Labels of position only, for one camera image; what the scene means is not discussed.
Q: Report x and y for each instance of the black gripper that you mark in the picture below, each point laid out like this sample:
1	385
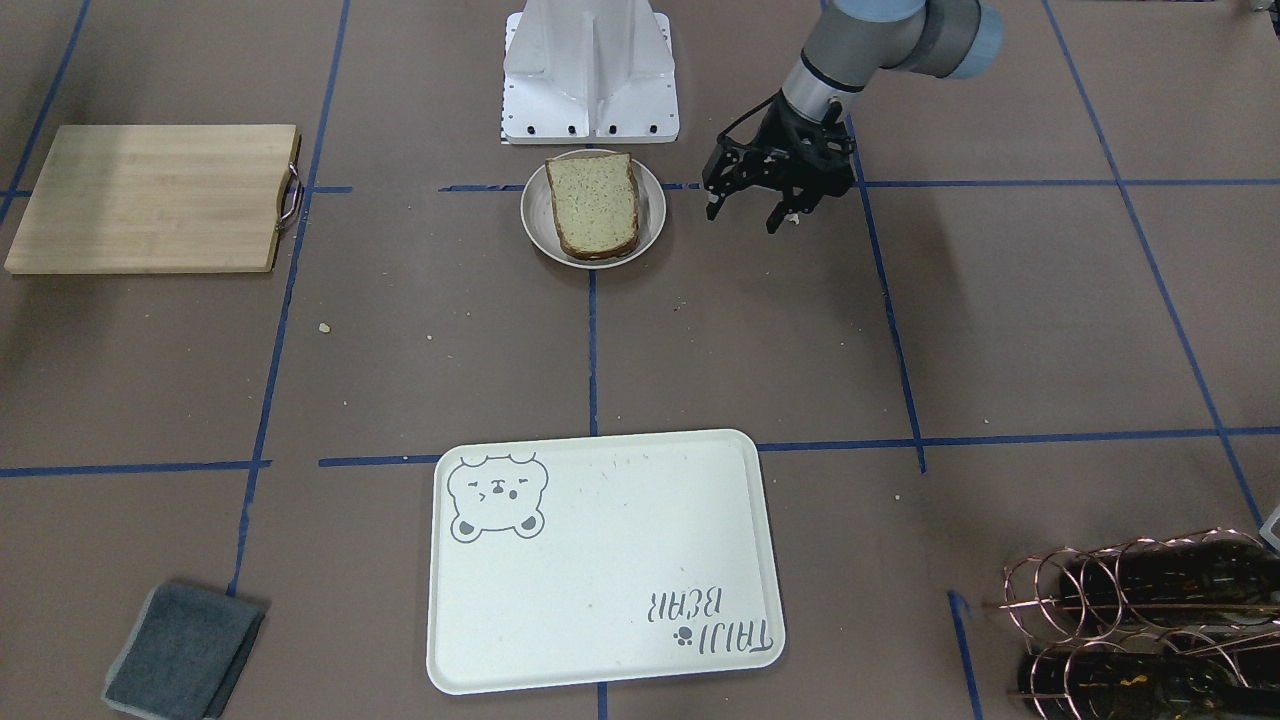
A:
779	124

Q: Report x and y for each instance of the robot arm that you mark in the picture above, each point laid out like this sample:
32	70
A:
854	40

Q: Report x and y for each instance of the white bear tray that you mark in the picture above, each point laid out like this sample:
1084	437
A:
600	559

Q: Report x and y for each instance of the white round plate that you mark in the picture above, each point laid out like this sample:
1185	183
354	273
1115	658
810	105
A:
536	214

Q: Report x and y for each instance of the dark green wine bottle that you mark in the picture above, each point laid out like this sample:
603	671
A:
1101	681
1212	582

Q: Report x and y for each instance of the wooden cutting board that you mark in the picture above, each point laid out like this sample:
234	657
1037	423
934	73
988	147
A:
148	199

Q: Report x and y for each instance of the grey folded cloth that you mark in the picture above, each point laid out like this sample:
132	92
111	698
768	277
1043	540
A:
184	655

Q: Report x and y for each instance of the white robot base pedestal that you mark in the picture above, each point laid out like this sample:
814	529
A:
589	72

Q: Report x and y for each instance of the copper wire bottle rack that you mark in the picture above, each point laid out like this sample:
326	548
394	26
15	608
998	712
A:
1028	601

